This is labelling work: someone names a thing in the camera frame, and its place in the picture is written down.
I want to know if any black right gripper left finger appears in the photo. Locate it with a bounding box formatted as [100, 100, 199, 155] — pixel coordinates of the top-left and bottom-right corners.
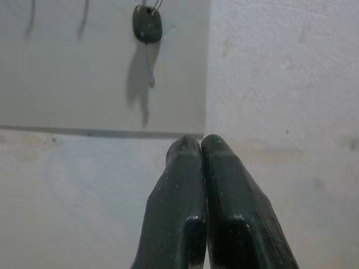
[130, 134, 209, 269]

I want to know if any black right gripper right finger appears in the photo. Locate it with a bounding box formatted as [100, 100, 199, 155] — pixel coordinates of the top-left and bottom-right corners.
[200, 133, 301, 269]

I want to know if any silver key bunch with ring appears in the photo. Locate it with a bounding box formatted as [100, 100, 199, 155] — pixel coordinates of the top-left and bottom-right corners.
[132, 0, 165, 89]

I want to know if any grey hook board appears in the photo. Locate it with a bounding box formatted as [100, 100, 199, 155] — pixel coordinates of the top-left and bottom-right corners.
[0, 0, 210, 138]

